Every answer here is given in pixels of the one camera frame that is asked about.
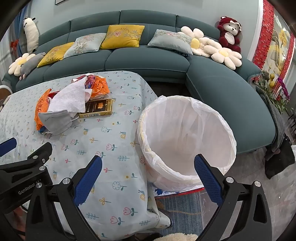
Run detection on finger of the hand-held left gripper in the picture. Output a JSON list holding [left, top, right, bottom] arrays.
[[0, 142, 53, 181], [0, 138, 17, 157]]

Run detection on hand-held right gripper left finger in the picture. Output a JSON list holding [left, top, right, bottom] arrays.
[[25, 155, 103, 241]]

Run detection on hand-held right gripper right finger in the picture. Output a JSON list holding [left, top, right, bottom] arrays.
[[194, 153, 273, 241]]

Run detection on grey face mask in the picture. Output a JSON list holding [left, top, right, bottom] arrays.
[[38, 109, 78, 136]]

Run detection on white lined trash bin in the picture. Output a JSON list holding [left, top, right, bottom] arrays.
[[135, 95, 237, 193]]

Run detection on white paper tissue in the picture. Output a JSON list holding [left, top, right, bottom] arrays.
[[49, 76, 88, 117]]

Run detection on dark gold box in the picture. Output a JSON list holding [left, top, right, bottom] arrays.
[[79, 98, 113, 118]]

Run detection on orange colourful snack wrapper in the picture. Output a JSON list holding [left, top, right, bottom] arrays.
[[83, 74, 111, 99]]

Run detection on blue rug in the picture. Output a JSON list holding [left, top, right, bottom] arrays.
[[154, 188, 208, 235]]

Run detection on floral light blue tablecloth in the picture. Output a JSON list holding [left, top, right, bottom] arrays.
[[0, 71, 174, 241]]

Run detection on brown chair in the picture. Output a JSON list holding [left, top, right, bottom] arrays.
[[0, 85, 12, 109]]

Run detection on white fluffy fabric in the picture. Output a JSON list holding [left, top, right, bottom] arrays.
[[153, 233, 199, 241]]

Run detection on grey plush toy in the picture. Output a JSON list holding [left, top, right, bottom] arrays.
[[19, 52, 47, 80]]

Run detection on artificial flowers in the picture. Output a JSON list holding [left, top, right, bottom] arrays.
[[255, 70, 292, 114]]

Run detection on white plush toy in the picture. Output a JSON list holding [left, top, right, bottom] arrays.
[[23, 16, 40, 53]]

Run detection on blue curtain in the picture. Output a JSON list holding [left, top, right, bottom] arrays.
[[14, 2, 30, 54]]

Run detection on grey-blue embroidered pillow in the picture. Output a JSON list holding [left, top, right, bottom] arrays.
[[147, 29, 193, 55], [63, 33, 107, 59]]

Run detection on teal sofa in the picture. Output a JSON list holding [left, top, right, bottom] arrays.
[[2, 9, 281, 154]]

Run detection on red monkey plush toy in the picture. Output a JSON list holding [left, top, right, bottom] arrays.
[[217, 16, 242, 52]]

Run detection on large yellow embroidered pillow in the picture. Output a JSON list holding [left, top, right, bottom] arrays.
[[100, 24, 145, 50]]

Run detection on red bordered wall hanging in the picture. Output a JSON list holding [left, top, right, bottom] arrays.
[[247, 0, 296, 79]]

